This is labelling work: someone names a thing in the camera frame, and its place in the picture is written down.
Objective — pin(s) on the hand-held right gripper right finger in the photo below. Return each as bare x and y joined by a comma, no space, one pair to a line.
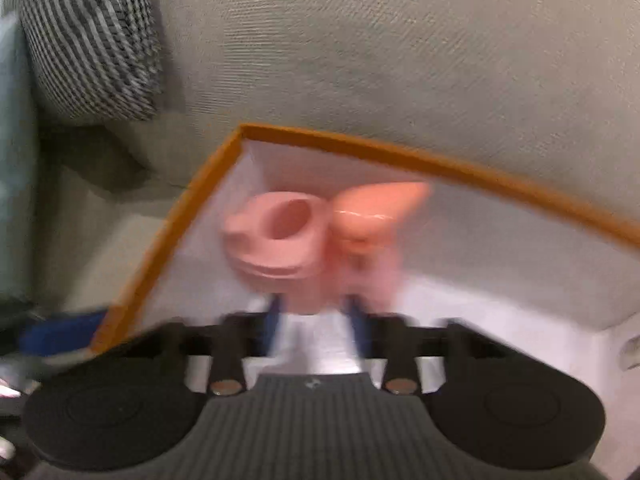
359,330

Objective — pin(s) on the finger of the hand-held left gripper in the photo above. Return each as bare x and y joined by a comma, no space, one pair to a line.
65,332

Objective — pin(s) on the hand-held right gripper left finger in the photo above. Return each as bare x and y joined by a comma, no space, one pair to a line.
273,327

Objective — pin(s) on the peach pink plastic toy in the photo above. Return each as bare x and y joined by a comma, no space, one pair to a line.
370,210

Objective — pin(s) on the orange storage box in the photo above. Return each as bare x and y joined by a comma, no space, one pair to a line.
500,240

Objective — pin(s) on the beige fabric sofa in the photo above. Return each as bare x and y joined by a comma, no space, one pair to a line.
400,35

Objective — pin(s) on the black white striped cushion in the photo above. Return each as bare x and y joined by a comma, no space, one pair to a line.
90,35

